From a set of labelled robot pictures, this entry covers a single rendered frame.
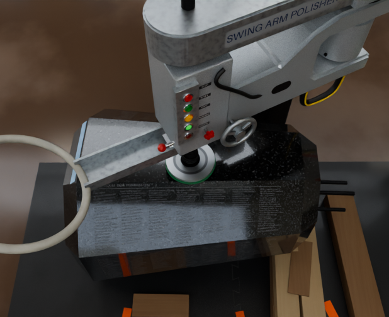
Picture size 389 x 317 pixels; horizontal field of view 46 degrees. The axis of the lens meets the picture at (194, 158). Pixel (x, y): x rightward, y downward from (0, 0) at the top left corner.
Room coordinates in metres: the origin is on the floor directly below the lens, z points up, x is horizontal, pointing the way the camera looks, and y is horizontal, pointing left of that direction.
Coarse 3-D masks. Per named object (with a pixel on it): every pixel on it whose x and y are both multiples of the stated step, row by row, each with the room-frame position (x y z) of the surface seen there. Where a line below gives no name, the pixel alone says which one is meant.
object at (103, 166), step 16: (160, 128) 1.03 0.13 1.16; (128, 144) 0.96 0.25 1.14; (144, 144) 0.98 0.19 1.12; (80, 160) 0.87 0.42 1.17; (96, 160) 0.90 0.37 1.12; (112, 160) 0.90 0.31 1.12; (128, 160) 0.90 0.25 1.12; (144, 160) 0.88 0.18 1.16; (160, 160) 0.90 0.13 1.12; (96, 176) 0.83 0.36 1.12; (112, 176) 0.81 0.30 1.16
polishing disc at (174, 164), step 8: (200, 152) 1.06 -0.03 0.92; (208, 152) 1.06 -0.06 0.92; (168, 160) 1.02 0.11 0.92; (176, 160) 1.02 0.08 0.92; (200, 160) 1.02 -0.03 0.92; (208, 160) 1.02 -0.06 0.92; (168, 168) 0.99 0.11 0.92; (176, 168) 0.99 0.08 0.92; (184, 168) 0.99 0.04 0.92; (192, 168) 0.99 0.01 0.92; (200, 168) 0.99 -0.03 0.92; (208, 168) 0.99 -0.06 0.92; (176, 176) 0.95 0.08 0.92; (184, 176) 0.95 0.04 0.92; (192, 176) 0.95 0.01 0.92; (200, 176) 0.95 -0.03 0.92
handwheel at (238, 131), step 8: (232, 120) 0.99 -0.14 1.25; (240, 120) 0.95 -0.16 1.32; (248, 120) 0.95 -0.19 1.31; (232, 128) 0.92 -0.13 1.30; (240, 128) 0.95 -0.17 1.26; (224, 136) 0.91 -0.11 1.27; (240, 136) 0.94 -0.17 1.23; (248, 136) 0.96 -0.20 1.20; (224, 144) 0.91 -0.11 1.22; (232, 144) 0.93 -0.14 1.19
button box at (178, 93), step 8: (176, 88) 0.89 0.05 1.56; (184, 88) 0.89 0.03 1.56; (192, 88) 0.89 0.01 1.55; (176, 96) 0.87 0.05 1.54; (176, 104) 0.87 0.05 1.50; (184, 104) 0.88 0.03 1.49; (176, 112) 0.87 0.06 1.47; (184, 112) 0.88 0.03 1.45; (192, 112) 0.89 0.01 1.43; (176, 120) 0.87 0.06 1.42; (192, 120) 0.89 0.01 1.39; (176, 128) 0.87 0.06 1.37; (192, 128) 0.89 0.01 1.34; (176, 136) 0.88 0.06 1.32; (192, 136) 0.89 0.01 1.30
